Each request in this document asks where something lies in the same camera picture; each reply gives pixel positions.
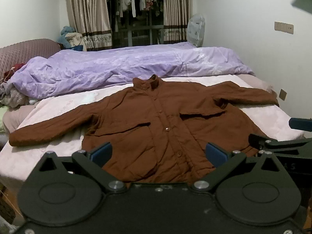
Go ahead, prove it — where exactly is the pile of mixed clothes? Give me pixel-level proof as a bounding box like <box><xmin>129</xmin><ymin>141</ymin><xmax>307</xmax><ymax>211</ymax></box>
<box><xmin>0</xmin><ymin>63</ymin><xmax>37</xmax><ymax>108</ymax></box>

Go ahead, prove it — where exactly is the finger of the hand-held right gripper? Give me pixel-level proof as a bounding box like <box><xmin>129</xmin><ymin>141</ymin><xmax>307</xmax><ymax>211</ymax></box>
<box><xmin>249</xmin><ymin>134</ymin><xmax>312</xmax><ymax>155</ymax></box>
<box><xmin>289</xmin><ymin>118</ymin><xmax>312</xmax><ymax>132</ymax></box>

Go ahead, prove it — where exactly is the brown button jacket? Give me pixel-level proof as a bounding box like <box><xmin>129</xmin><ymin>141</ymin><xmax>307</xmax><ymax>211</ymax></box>
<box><xmin>8</xmin><ymin>75</ymin><xmax>280</xmax><ymax>184</ymax></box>

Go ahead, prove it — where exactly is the purple duvet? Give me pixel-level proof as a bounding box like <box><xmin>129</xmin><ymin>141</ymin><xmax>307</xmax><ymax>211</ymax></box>
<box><xmin>6</xmin><ymin>41</ymin><xmax>255</xmax><ymax>99</ymax></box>

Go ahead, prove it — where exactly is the beige wall switch plate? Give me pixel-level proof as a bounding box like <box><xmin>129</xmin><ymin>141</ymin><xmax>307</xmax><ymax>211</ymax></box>
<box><xmin>274</xmin><ymin>21</ymin><xmax>294</xmax><ymax>35</ymax></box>

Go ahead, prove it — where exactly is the pink quilted headboard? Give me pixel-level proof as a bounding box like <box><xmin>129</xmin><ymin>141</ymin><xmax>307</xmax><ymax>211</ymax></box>
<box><xmin>0</xmin><ymin>38</ymin><xmax>61</xmax><ymax>81</ymax></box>

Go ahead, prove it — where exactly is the balcony window frame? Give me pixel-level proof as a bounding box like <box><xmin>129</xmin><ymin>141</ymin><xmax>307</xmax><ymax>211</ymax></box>
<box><xmin>112</xmin><ymin>26</ymin><xmax>164</xmax><ymax>48</ymax></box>

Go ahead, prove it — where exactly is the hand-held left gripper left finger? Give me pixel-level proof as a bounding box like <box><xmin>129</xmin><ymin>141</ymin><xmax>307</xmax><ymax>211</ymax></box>
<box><xmin>39</xmin><ymin>142</ymin><xmax>125</xmax><ymax>192</ymax></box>

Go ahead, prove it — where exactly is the wooden cabinet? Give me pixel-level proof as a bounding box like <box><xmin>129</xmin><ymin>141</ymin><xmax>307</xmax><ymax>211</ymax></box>
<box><xmin>0</xmin><ymin>183</ymin><xmax>16</xmax><ymax>225</ymax></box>

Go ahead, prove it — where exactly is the row of hanging laundry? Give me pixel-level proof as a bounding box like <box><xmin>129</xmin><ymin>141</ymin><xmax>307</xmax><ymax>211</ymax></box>
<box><xmin>107</xmin><ymin>0</ymin><xmax>164</xmax><ymax>32</ymax></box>

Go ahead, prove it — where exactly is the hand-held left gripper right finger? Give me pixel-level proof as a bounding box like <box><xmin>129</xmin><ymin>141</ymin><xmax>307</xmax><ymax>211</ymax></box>
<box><xmin>192</xmin><ymin>143</ymin><xmax>290</xmax><ymax>192</ymax></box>

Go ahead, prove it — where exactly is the cream plush toy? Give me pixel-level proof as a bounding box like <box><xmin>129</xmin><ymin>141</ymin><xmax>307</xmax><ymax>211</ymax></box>
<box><xmin>66</xmin><ymin>32</ymin><xmax>87</xmax><ymax>51</ymax></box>

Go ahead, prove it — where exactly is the beige striped curtain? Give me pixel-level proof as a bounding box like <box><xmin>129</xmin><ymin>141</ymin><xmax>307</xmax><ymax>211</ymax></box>
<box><xmin>163</xmin><ymin>0</ymin><xmax>191</xmax><ymax>45</ymax></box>
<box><xmin>65</xmin><ymin>0</ymin><xmax>113</xmax><ymax>51</ymax></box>

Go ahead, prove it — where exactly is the plastic covered standing fan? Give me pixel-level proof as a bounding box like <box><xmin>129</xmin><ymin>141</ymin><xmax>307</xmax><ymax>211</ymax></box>
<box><xmin>186</xmin><ymin>13</ymin><xmax>205</xmax><ymax>48</ymax></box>

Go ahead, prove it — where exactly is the pink printed bed sheet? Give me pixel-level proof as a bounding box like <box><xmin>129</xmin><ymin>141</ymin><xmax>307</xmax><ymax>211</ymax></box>
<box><xmin>0</xmin><ymin>74</ymin><xmax>305</xmax><ymax>191</ymax></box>

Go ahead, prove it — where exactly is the blue plush toy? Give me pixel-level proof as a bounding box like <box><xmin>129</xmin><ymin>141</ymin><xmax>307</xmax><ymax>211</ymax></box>
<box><xmin>57</xmin><ymin>26</ymin><xmax>77</xmax><ymax>49</ymax></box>

